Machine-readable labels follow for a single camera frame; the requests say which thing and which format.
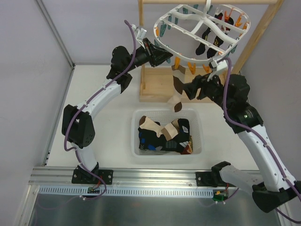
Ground beige brown patterned sock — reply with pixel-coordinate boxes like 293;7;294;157
168;65;186;113

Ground white plastic sock hanger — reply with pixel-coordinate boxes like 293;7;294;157
153;0;251;66

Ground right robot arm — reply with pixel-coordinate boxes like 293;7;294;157
183;74;301;213

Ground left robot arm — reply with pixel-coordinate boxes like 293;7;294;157
62;38;173;183

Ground wooden hanger stand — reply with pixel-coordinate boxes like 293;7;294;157
138;0;285;103

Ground orange clothespin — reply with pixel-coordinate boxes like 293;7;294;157
224;9;232;22
174;56;181;70

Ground white plastic laundry basket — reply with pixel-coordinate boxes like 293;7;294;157
131;108;205;164

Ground black sock with label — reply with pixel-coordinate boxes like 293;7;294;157
164;118;193;155

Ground black blue patterned sock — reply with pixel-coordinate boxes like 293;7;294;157
138;128;166;151

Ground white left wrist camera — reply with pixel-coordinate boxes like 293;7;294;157
131;24;147;48

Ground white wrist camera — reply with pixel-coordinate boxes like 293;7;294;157
209;56;228;76
131;24;147;48

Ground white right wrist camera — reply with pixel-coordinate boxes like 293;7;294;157
209;56;228;76

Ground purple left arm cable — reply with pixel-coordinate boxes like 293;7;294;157
63;20;138;152

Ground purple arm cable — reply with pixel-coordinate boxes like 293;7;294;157
63;20;138;152
220;57;301;224

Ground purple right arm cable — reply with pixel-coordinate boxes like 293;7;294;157
220;57;301;224

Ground white slotted cable duct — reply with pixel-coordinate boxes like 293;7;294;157
39;186;214;198

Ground aluminium mounting rail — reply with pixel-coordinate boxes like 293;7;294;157
29;167;211;188

